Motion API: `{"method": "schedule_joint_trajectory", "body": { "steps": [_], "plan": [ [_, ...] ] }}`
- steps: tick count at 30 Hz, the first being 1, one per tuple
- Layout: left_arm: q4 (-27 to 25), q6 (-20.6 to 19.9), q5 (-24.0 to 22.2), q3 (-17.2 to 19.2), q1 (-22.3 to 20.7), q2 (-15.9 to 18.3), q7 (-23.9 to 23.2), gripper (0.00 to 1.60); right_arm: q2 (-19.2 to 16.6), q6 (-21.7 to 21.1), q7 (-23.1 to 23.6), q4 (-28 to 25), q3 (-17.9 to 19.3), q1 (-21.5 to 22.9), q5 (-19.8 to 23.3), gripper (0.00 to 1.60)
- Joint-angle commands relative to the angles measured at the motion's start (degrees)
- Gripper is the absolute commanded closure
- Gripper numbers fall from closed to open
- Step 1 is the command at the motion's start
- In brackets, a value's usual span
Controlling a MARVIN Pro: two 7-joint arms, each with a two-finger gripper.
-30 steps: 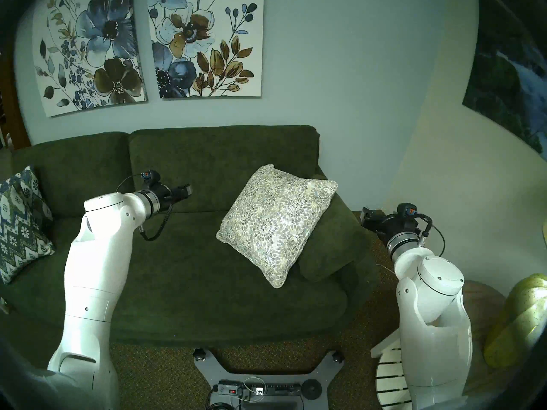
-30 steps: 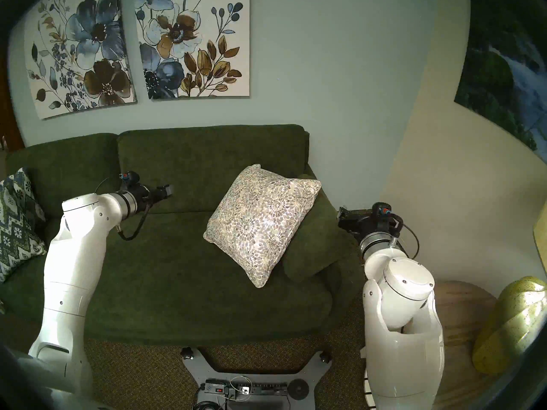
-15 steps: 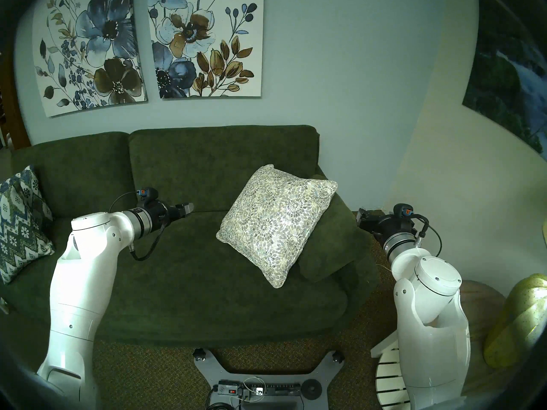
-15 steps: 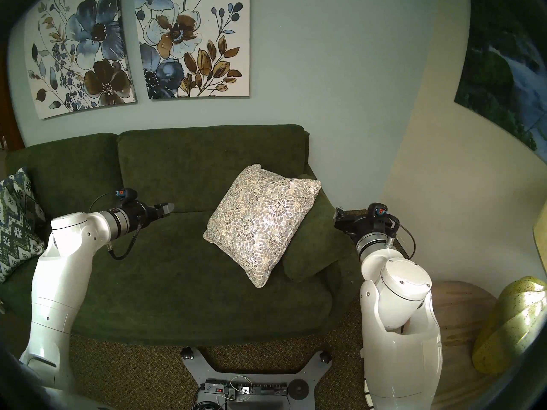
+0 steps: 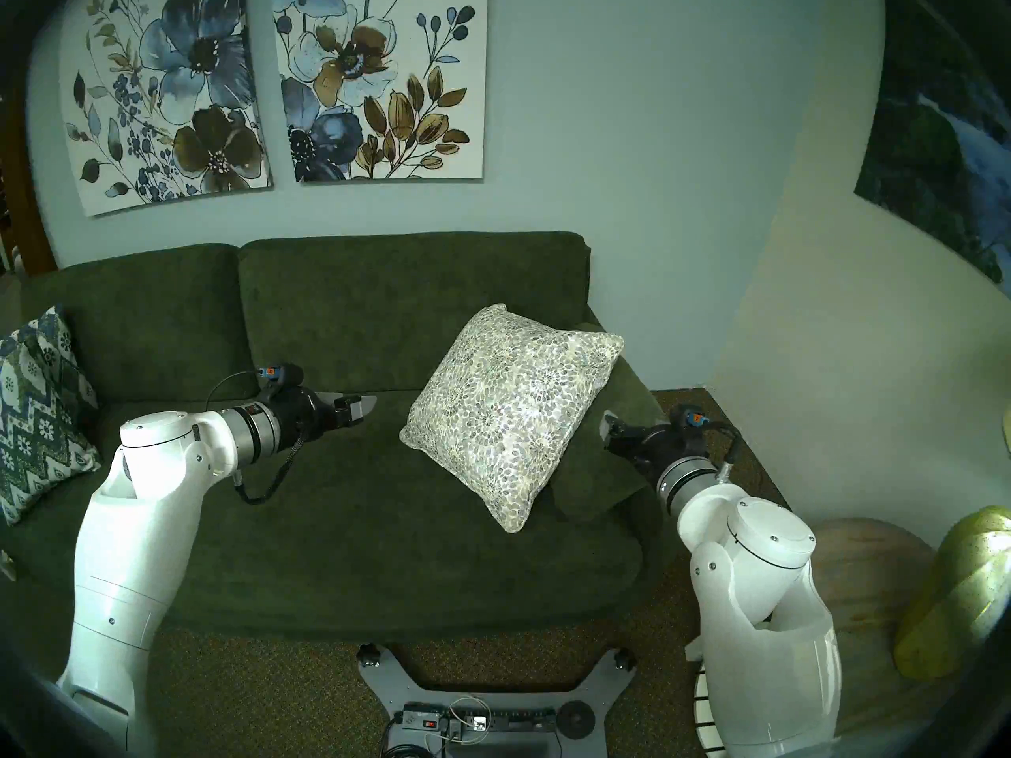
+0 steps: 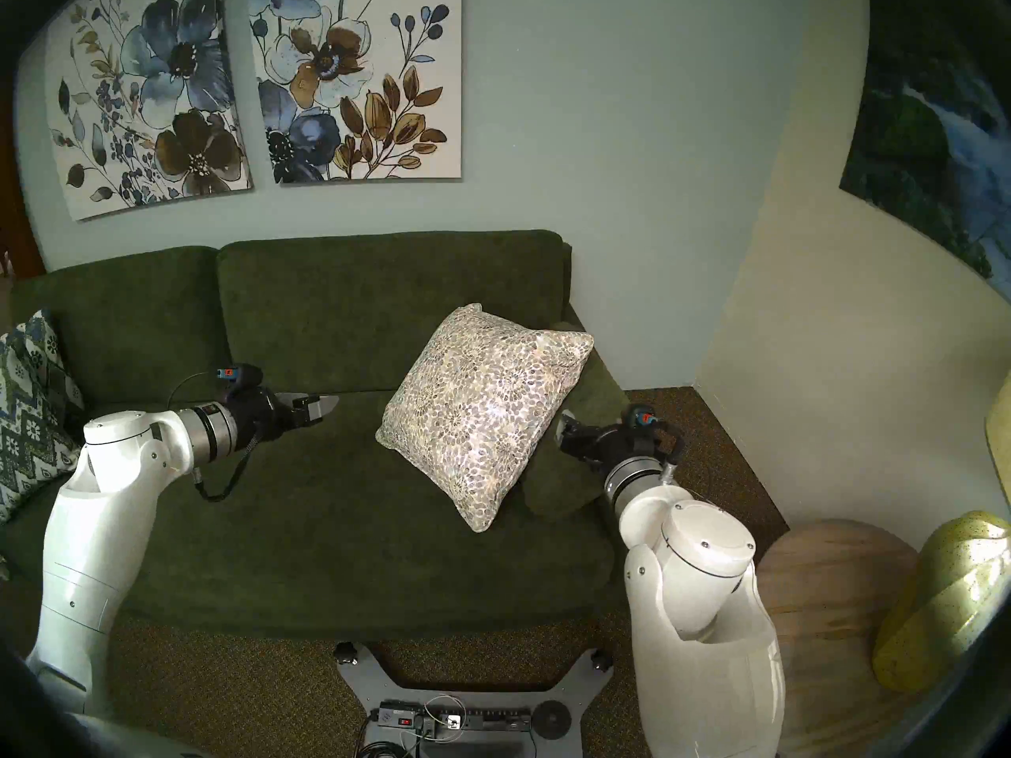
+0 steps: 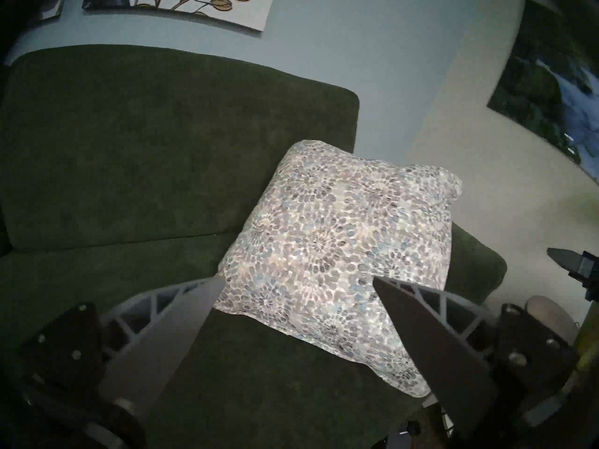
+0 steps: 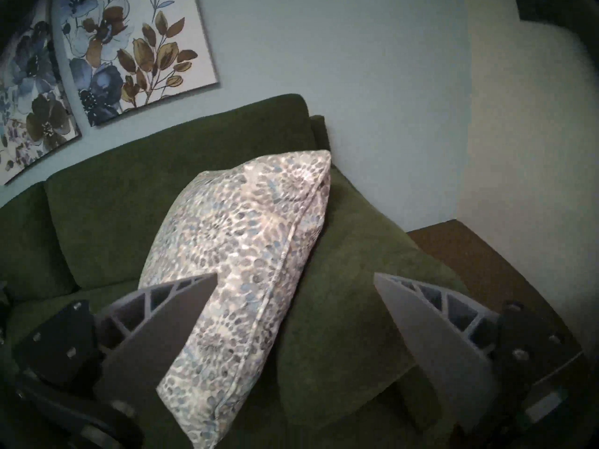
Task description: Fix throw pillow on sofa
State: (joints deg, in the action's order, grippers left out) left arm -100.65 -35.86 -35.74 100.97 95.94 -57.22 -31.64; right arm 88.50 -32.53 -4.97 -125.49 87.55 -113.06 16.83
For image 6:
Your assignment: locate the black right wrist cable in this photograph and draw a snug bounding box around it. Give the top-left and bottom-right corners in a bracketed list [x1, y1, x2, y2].
[660, 425, 688, 481]

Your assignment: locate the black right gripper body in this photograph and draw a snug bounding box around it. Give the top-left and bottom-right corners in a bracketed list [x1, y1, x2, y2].
[570, 403, 686, 481]

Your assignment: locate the coiled thin white wire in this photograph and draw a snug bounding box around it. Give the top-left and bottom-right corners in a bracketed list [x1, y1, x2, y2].
[421, 695, 468, 741]

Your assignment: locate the brown leaf flower canvas painting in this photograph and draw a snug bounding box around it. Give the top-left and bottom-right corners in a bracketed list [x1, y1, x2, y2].
[246, 0, 463, 185]

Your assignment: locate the waterfall landscape poster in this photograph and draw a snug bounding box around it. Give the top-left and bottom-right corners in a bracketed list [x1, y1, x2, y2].
[839, 0, 1011, 299]

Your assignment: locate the pebble print throw pillow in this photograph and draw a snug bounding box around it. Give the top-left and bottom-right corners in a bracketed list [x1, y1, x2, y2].
[375, 302, 595, 534]

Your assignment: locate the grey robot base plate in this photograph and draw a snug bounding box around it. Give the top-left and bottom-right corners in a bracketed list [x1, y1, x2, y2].
[332, 642, 617, 758]

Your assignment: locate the thin black left wrist cable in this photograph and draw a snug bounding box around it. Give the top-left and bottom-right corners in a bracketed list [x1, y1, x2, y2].
[166, 370, 230, 411]

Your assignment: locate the pale yellow lampshade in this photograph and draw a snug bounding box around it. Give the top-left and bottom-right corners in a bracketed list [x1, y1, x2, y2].
[985, 377, 1011, 505]

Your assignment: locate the dark green fabric sofa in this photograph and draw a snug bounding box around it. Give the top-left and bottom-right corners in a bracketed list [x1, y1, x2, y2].
[0, 229, 633, 643]

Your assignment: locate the black power strip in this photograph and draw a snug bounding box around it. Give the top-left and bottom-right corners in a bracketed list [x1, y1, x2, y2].
[378, 701, 532, 737]

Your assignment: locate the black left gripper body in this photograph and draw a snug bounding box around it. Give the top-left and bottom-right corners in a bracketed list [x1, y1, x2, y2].
[217, 363, 305, 449]

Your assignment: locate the blue flower canvas painting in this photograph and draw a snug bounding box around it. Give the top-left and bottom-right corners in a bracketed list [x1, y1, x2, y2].
[43, 0, 254, 222]

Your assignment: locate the blue zigzag patterned pillow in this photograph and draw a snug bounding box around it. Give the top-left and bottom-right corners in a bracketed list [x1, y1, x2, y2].
[0, 309, 86, 524]

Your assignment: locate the round wooden side table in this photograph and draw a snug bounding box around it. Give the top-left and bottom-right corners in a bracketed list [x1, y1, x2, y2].
[754, 518, 925, 758]

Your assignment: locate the braided black left arm cable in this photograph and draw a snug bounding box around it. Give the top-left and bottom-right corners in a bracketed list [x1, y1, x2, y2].
[194, 441, 259, 503]

